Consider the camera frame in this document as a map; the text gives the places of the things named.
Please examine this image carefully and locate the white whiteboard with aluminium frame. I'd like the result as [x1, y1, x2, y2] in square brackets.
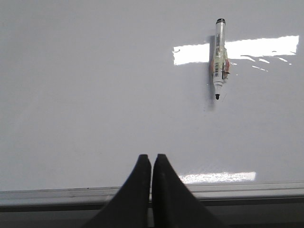
[0, 0, 304, 210]

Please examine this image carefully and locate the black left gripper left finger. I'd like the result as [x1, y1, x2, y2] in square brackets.
[82, 154, 151, 228]

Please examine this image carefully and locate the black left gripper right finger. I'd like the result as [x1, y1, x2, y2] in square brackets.
[152, 154, 228, 228]

